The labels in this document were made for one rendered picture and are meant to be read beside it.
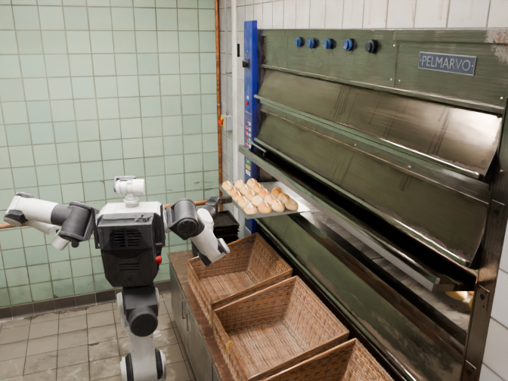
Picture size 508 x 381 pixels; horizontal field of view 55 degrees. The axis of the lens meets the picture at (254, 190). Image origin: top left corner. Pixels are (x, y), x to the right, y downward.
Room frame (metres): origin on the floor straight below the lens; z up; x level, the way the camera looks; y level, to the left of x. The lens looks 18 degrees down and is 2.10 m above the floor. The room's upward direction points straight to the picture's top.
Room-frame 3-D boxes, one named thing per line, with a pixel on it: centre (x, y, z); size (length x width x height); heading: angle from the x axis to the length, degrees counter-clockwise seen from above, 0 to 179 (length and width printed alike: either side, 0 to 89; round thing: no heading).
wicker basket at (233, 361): (1.99, -0.10, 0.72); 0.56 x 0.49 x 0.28; 20
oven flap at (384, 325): (2.11, -0.35, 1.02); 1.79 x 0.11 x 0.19; 20
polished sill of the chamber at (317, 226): (2.12, -0.37, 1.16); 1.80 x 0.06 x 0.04; 20
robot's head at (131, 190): (1.90, 0.50, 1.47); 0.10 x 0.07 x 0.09; 96
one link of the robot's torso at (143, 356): (1.88, 0.51, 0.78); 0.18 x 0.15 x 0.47; 109
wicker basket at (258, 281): (2.57, 0.10, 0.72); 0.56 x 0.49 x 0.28; 21
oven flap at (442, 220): (2.11, -0.35, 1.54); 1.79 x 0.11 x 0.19; 20
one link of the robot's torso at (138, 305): (1.81, 0.48, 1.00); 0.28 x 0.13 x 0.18; 19
